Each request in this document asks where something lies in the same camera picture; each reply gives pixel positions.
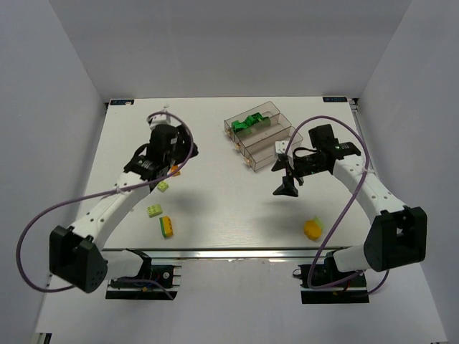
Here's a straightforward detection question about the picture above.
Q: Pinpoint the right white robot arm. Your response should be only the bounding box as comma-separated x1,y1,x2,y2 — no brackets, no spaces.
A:
273,125,427,273

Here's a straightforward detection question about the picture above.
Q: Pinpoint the green lego upside-down rectangular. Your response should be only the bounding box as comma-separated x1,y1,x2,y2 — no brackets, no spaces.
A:
247,113,263,125

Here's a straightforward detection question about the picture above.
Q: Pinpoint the green 2x4 lego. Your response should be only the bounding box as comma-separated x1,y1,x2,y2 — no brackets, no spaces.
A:
231,120,250,133

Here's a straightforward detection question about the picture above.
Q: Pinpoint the light green 2x3 lego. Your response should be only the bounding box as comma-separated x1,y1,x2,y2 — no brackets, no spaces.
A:
146,204,163,218

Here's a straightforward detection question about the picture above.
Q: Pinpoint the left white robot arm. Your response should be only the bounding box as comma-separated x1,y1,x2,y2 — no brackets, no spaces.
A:
49,124,198,293

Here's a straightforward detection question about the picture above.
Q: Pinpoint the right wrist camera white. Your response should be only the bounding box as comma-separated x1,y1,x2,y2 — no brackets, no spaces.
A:
274,140,288,157

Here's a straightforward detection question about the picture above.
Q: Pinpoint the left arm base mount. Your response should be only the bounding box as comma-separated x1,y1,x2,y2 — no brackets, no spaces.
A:
103,249,181,301

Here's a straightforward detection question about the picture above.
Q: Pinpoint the light green small lego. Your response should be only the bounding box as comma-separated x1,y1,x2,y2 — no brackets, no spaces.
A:
156,181,169,193

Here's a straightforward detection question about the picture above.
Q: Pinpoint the clear three-compartment container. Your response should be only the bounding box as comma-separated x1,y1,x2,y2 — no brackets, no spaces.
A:
224,101,303,171

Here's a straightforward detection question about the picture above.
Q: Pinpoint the orange lego brick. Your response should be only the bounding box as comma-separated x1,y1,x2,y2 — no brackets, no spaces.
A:
171,166,181,176

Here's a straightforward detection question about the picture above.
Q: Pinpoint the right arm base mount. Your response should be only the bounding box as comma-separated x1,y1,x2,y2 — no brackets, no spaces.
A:
292,257,369,305

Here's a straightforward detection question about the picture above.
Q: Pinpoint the yellow green lego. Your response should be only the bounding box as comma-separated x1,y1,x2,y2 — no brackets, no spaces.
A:
159,216,174,238

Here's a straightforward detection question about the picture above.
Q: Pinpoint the light green curved lego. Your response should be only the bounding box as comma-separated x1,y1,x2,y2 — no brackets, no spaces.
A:
313,216,324,229

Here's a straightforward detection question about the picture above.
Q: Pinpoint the yellow round lego piece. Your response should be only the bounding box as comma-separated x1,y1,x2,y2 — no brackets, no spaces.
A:
303,220,322,241

